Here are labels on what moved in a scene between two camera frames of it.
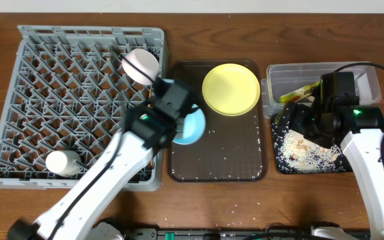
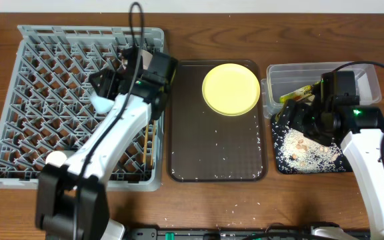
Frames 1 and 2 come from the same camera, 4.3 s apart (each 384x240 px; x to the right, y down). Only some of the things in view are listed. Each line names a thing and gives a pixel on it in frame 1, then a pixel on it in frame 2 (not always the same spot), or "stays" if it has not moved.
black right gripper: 300,113 stays
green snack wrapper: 297,95 stays
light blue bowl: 191,128 to 103,105
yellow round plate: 231,89 stays
